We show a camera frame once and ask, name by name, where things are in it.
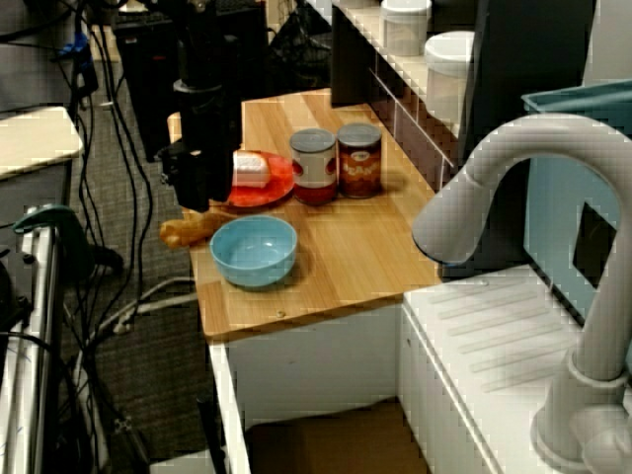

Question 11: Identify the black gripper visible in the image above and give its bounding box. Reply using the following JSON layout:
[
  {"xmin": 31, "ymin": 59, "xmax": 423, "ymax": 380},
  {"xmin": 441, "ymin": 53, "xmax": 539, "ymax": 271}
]
[{"xmin": 156, "ymin": 82, "xmax": 244, "ymax": 213}]

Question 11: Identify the toy salmon sushi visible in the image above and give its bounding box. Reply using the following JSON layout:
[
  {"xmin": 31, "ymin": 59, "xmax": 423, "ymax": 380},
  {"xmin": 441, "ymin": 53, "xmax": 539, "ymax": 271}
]
[{"xmin": 232, "ymin": 150, "xmax": 274, "ymax": 190}]

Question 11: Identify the yellow toy chicken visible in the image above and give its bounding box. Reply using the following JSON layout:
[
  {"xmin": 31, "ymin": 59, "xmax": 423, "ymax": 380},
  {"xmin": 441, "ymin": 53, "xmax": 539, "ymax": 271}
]
[{"xmin": 158, "ymin": 209, "xmax": 233, "ymax": 248}]

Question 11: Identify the red plate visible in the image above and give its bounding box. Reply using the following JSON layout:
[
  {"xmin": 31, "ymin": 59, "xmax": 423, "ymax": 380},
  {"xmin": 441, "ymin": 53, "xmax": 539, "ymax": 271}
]
[{"xmin": 226, "ymin": 150, "xmax": 296, "ymax": 208}]

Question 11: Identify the light blue bowl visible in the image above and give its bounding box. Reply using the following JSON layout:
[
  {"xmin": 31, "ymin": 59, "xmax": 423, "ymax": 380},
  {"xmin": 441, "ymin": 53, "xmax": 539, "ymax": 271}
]
[{"xmin": 209, "ymin": 214, "xmax": 299, "ymax": 288}]

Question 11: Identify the tomato print can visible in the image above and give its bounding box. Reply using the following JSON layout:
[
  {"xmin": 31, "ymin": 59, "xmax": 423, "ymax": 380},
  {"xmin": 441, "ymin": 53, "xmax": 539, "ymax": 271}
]
[{"xmin": 289, "ymin": 127, "xmax": 338, "ymax": 206}]

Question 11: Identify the black computer tower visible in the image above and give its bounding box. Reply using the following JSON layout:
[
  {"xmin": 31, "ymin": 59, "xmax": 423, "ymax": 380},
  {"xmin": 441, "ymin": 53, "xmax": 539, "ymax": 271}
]
[{"xmin": 113, "ymin": 9, "xmax": 271, "ymax": 164}]

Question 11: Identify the beans print can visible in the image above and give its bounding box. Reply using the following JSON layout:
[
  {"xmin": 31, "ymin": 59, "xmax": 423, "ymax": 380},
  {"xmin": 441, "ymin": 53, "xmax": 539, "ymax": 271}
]
[{"xmin": 337, "ymin": 122, "xmax": 383, "ymax": 199}]

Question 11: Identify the black mesh bin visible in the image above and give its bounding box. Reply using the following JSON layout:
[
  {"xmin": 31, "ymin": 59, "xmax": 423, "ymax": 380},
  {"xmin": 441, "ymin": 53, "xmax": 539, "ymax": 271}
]
[{"xmin": 269, "ymin": 0, "xmax": 333, "ymax": 95}]

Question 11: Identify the white side table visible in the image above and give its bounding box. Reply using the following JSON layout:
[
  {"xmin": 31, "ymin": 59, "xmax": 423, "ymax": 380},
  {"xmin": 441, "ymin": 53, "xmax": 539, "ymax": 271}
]
[{"xmin": 0, "ymin": 106, "xmax": 84, "ymax": 182}]

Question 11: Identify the white toy sink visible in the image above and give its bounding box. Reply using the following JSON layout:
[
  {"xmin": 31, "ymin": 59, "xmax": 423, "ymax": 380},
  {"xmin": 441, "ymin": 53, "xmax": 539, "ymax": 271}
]
[{"xmin": 209, "ymin": 266, "xmax": 632, "ymax": 474}]

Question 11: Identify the white lidded jar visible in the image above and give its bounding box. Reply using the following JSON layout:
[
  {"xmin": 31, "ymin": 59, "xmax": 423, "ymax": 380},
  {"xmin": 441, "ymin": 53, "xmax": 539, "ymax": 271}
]
[
  {"xmin": 378, "ymin": 0, "xmax": 434, "ymax": 56},
  {"xmin": 423, "ymin": 32, "xmax": 476, "ymax": 124}
]

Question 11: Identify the grey toy faucet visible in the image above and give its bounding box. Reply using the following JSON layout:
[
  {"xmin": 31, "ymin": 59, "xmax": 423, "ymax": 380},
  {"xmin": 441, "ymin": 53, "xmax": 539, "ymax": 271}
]
[{"xmin": 412, "ymin": 113, "xmax": 632, "ymax": 470}]

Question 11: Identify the teal toy microwave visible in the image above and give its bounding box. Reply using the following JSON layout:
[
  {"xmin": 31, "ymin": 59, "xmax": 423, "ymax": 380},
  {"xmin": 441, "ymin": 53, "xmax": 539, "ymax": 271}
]
[{"xmin": 520, "ymin": 78, "xmax": 632, "ymax": 327}]

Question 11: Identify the black cable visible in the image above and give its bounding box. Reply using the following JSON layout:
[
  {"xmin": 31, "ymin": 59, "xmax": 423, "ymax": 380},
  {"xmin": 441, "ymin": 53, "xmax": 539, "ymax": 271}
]
[{"xmin": 48, "ymin": 0, "xmax": 159, "ymax": 356}]

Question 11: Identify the grey cable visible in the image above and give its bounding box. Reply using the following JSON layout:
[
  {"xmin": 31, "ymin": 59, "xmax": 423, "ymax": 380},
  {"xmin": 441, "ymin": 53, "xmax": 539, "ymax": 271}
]
[{"xmin": 91, "ymin": 276, "xmax": 198, "ymax": 337}]

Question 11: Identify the narrow black shelf post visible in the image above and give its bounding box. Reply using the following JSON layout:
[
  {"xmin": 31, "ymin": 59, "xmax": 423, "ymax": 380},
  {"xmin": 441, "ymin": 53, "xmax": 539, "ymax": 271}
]
[{"xmin": 330, "ymin": 4, "xmax": 379, "ymax": 108}]

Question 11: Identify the blue cable connector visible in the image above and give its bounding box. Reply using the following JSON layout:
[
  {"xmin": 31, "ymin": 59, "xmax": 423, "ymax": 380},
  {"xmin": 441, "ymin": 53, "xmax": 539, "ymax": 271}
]
[{"xmin": 53, "ymin": 32, "xmax": 93, "ymax": 63}]

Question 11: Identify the aluminium frame profile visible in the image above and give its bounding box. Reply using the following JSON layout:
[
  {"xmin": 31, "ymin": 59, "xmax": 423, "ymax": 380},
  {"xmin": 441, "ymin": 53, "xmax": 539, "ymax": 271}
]
[{"xmin": 0, "ymin": 216, "xmax": 65, "ymax": 474}]

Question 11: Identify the wide black shelf post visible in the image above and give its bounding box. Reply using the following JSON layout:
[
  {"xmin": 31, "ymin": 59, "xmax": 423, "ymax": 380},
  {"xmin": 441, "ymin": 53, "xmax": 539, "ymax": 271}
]
[{"xmin": 458, "ymin": 0, "xmax": 596, "ymax": 164}]

